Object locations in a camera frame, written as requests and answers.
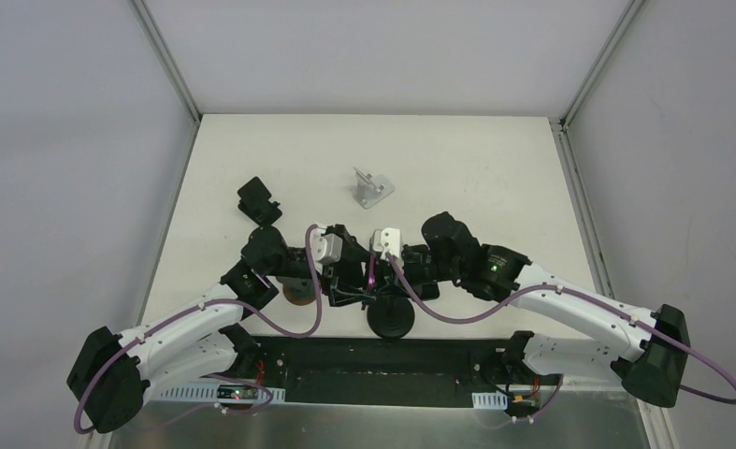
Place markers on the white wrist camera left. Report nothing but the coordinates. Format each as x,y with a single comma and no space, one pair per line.
326,248

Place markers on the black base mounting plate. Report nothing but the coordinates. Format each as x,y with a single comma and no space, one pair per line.
371,372

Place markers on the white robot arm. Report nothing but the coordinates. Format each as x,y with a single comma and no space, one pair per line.
116,374

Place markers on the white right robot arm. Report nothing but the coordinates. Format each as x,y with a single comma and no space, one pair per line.
644,350

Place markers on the black round disc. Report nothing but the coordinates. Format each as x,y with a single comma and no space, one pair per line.
390,318

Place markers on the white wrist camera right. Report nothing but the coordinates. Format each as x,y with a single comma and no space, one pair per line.
386,243

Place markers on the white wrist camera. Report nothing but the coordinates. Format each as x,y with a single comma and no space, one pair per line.
326,248
386,243

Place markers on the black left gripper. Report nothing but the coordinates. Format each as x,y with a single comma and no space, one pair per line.
348,272

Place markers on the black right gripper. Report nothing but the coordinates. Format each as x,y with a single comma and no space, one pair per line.
425,265

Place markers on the black folding phone stand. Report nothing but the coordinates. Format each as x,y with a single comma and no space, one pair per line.
255,201

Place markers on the silver metal phone stand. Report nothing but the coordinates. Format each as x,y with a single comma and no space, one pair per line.
370,190

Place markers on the black phone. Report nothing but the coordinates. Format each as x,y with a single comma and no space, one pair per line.
427,291

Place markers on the purple phone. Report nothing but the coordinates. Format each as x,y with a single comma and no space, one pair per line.
373,272

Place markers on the grey stand with brown base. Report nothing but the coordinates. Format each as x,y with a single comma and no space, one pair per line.
301,294

